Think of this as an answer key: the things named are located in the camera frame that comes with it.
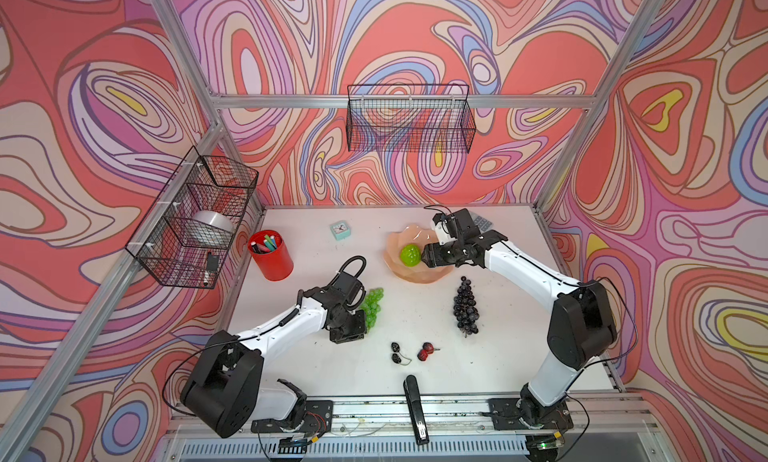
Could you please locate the left black wire basket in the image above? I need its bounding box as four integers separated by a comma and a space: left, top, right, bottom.
125, 148, 259, 289

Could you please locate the teal small clock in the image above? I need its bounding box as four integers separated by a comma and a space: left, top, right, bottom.
330, 221, 351, 241

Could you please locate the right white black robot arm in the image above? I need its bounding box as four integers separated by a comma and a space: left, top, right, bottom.
421, 209, 618, 430

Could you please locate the black wire basket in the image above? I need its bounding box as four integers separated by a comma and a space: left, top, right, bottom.
125, 148, 259, 289
346, 82, 476, 154

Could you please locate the back black wire basket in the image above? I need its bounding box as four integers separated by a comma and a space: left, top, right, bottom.
346, 82, 476, 154

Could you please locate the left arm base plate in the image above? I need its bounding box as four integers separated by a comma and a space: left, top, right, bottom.
250, 399, 334, 437

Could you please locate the dark purple grape bunch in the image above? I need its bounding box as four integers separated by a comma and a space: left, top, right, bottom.
453, 276, 479, 336

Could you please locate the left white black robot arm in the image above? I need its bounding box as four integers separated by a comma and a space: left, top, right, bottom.
180, 271, 367, 438

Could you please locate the grey calculator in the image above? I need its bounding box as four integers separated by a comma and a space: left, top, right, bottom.
470, 212, 493, 233

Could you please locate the black cherries pair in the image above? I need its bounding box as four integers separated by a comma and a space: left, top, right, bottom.
390, 342, 412, 366

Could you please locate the green grape bunch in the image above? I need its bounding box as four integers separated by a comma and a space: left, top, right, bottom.
359, 288, 384, 332

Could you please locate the red cherries pair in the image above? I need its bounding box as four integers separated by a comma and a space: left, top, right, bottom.
417, 342, 439, 362

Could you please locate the pink fruit bowl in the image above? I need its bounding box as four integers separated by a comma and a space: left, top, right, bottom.
382, 225, 454, 284

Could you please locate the red pen cup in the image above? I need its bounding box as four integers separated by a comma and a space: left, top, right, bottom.
248, 230, 294, 282

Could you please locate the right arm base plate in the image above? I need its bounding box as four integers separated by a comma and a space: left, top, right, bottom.
487, 398, 574, 432

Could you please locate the black stapler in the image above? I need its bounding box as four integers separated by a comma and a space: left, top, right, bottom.
403, 375, 429, 446

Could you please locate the white tape roll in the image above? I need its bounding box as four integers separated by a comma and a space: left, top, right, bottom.
192, 210, 235, 236

